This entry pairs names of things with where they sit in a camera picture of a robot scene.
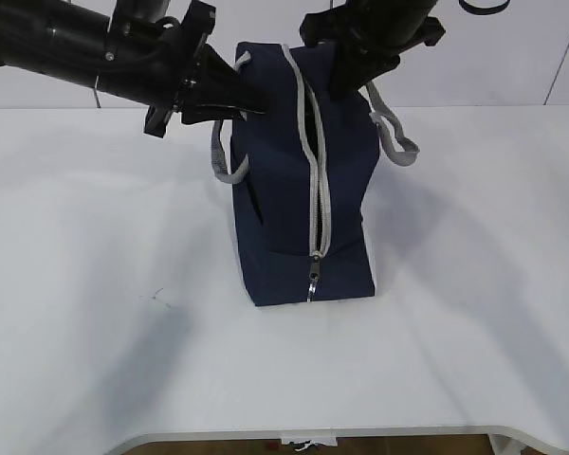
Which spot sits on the white tape scrap table edge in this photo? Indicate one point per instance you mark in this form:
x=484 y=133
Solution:
x=304 y=441

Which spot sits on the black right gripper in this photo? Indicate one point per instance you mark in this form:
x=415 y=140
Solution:
x=369 y=36

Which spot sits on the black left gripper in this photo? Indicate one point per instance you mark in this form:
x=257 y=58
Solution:
x=156 y=57

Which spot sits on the navy blue lunch bag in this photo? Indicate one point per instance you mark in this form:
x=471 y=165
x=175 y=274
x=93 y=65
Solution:
x=299 y=175

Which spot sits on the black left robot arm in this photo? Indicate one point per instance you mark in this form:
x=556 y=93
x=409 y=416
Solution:
x=59 y=40

